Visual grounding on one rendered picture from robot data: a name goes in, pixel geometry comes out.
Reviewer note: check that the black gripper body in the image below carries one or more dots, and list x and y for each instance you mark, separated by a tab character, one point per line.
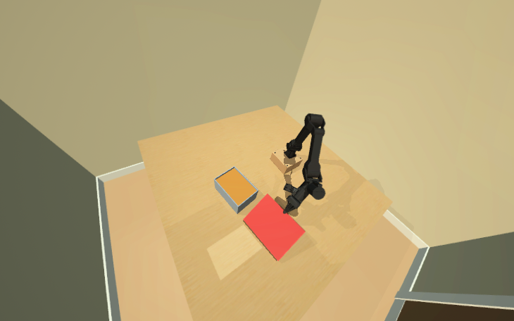
298	198

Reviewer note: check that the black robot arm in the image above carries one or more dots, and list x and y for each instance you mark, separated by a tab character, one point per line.
311	169

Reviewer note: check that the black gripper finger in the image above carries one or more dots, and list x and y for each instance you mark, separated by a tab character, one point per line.
289	208

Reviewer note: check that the open white box with orange contents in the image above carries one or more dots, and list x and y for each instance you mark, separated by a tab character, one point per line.
236	189

